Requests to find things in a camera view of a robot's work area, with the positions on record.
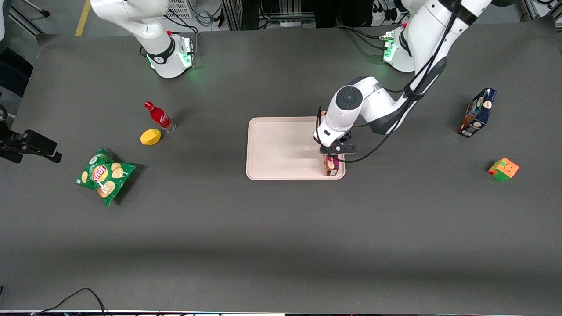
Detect multicoloured puzzle cube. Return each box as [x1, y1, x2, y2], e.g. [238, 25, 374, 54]
[487, 157, 520, 183]

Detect white plastic tray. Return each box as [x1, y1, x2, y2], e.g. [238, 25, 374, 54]
[245, 116, 346, 181]

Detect grey coiled cable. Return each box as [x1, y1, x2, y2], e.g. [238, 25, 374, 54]
[195, 2, 215, 27]

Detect black base cable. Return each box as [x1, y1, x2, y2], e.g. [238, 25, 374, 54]
[333, 25, 388, 51]

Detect aluminium frame post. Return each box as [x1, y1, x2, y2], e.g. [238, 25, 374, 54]
[222, 0, 242, 31]

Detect yellow lemon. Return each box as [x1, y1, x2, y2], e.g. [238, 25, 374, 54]
[140, 129, 162, 146]

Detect red cola bottle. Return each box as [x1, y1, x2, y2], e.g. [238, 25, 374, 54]
[144, 101, 177, 133]

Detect black floor cable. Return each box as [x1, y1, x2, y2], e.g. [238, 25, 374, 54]
[37, 287, 108, 316]

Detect white vented box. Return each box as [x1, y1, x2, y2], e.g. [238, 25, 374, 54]
[165, 0, 194, 19]

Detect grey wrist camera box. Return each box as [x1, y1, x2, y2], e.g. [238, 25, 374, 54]
[320, 144, 357, 155]

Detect green chips bag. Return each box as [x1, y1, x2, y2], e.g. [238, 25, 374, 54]
[74, 148, 137, 207]

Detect blue cookie box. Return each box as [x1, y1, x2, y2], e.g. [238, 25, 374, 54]
[457, 88, 497, 139]

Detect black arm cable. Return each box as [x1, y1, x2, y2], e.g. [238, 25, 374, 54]
[315, 0, 466, 164]

